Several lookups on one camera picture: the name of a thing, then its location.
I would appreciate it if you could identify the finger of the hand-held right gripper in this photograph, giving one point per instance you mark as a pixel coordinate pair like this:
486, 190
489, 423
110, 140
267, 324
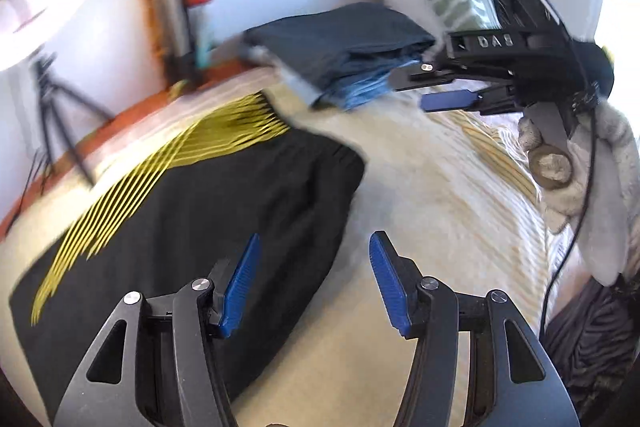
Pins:
445, 101
426, 74

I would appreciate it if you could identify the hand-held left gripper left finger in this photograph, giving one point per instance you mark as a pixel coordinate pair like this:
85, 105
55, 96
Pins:
239, 279

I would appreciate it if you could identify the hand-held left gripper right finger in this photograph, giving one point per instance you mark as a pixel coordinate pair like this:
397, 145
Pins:
389, 279

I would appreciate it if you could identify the black yellow-striped pants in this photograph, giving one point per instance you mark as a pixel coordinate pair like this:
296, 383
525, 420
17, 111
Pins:
200, 202

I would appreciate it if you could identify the folded dark navy pants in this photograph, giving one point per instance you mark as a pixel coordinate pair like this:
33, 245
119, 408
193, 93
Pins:
345, 39

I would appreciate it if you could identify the person's right hand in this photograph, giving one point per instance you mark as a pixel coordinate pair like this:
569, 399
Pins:
607, 187

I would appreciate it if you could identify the folded light blue cloth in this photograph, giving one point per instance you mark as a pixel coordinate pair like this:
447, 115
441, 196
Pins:
367, 89

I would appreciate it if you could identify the cream striped bed sheet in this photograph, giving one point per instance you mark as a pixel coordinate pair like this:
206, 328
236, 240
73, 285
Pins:
440, 197

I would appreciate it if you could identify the dark grey striped cloth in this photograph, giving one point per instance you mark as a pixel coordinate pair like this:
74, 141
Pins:
592, 347

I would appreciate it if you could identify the black tripod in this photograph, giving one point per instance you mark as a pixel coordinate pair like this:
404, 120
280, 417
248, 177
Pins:
55, 107

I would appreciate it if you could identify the wooden bed frame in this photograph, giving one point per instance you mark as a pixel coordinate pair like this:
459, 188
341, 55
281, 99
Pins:
60, 157

